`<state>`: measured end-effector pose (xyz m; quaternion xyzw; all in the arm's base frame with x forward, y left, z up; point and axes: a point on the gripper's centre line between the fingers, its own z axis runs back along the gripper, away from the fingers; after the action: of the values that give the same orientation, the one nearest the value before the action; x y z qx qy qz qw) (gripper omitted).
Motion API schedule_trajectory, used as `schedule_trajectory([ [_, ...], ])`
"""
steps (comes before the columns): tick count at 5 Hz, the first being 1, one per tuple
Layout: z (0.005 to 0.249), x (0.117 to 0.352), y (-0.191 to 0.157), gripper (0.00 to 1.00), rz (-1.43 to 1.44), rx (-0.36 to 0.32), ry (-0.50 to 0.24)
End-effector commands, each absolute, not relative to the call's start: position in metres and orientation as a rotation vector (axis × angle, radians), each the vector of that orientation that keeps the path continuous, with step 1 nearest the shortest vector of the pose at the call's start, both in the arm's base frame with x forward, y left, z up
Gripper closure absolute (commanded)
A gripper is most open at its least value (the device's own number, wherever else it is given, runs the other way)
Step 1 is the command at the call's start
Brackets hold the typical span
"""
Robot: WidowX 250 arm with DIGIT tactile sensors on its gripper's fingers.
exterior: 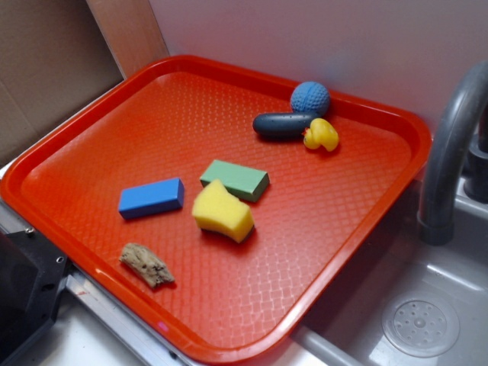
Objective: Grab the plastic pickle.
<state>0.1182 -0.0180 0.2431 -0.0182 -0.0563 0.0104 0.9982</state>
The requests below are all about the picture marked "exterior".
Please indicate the red plastic tray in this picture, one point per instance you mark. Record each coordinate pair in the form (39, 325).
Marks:
(230, 302)

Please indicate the grey toy sink basin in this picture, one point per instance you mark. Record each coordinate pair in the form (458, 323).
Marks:
(399, 301)

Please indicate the brown cardboard panel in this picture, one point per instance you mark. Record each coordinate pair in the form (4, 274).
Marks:
(58, 56)

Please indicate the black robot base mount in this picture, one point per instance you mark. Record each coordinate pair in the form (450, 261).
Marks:
(33, 275)

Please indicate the grey toy faucet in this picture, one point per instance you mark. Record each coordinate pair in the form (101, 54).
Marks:
(460, 142)

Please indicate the dark plastic pickle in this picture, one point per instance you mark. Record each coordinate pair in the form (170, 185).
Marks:
(287, 125)

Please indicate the blue rectangular block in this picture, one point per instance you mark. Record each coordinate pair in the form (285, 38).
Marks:
(154, 198)

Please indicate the yellow rubber duck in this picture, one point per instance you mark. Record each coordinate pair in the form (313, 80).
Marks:
(320, 133)

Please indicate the blue dimpled ball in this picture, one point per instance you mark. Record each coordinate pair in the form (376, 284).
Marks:
(310, 97)

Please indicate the green rectangular block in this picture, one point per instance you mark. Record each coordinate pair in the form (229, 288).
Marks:
(243, 182)

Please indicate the yellow sponge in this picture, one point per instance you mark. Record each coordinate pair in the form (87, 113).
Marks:
(217, 210)

